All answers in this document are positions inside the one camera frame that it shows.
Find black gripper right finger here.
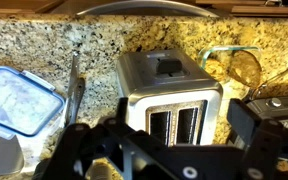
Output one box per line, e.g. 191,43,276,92
226,98,284,180

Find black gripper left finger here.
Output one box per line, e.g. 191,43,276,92
40,96,200,180

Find stainless steel two-slot toaster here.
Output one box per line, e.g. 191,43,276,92
116,49,224,148

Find square clear glass bowl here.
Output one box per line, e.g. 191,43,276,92
197,45,265,90

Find flat silver metal utensil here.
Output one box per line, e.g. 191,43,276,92
64,51,81,125

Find wooden drawer cabinet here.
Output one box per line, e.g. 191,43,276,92
230,0,288,19

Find blue-rimmed clear plastic lid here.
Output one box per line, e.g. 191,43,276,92
0,65,67,141

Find thin silver metal handle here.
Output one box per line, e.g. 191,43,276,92
248,59,288,101

